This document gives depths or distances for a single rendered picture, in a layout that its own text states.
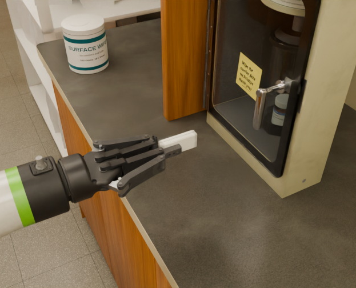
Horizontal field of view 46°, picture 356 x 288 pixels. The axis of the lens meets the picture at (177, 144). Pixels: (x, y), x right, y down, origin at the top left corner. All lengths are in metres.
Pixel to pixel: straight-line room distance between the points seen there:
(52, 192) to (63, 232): 1.50
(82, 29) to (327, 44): 0.78
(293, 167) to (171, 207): 0.27
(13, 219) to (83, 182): 0.11
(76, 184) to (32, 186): 0.06
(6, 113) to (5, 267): 1.25
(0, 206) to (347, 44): 0.61
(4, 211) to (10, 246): 1.52
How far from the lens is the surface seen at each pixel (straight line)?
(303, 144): 0.86
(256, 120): 0.81
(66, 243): 2.09
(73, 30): 1.31
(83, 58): 1.34
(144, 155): 0.69
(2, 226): 0.65
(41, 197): 0.64
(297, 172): 0.91
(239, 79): 0.91
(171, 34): 1.01
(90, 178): 0.66
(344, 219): 0.94
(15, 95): 3.19
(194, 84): 1.11
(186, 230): 0.86
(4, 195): 0.64
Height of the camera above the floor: 1.61
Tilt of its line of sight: 39 degrees down
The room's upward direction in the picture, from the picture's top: straight up
